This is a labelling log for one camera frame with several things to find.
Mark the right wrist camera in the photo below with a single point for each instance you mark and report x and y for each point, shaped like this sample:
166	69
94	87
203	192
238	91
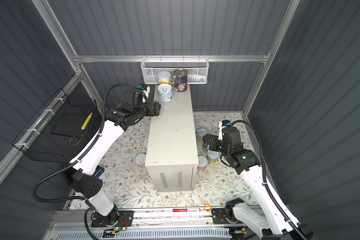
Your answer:
223	124

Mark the can with pull tab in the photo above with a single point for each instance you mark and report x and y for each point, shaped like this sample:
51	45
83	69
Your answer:
201	133

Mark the yellow can behind cabinet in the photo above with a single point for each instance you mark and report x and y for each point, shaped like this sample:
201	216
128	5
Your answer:
145	144

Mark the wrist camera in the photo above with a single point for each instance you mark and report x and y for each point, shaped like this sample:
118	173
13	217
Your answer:
223	124
145	88

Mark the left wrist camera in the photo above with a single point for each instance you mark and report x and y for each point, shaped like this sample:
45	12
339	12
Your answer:
145	88

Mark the dark blue tin can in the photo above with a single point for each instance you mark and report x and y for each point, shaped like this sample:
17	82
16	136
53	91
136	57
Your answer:
180	80

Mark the orange yellow fruit can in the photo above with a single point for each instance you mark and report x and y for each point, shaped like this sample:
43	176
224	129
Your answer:
164	77

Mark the yellow highlighter pen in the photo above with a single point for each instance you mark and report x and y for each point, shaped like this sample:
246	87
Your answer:
86	122

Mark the white metal cabinet counter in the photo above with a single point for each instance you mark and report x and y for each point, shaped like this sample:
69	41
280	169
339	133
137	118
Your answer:
172	155

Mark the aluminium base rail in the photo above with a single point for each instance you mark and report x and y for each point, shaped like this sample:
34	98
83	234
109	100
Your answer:
146	218

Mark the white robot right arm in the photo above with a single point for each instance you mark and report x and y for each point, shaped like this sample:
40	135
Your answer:
273	221

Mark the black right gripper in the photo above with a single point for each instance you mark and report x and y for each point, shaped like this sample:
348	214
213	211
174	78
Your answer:
214	139

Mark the light teal can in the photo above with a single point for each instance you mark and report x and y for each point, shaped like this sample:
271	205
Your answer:
165	92

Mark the pink label can left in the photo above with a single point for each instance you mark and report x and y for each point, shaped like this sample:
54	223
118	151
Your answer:
140	160

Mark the white wire mesh basket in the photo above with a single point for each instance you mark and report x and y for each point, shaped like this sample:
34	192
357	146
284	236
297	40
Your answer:
197	69

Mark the green label can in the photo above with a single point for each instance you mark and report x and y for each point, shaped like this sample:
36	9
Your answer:
213	156

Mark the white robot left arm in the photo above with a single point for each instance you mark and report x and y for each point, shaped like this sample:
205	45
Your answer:
80	172

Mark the blue stapler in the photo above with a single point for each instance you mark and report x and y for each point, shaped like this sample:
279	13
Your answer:
98	172

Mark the black wire wall basket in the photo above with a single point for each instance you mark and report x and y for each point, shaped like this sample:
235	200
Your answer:
56	136

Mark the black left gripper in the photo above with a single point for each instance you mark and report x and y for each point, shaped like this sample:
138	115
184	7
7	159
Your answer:
152	110

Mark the pink label can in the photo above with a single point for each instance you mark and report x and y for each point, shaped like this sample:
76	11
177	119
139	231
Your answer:
203	163
140	160

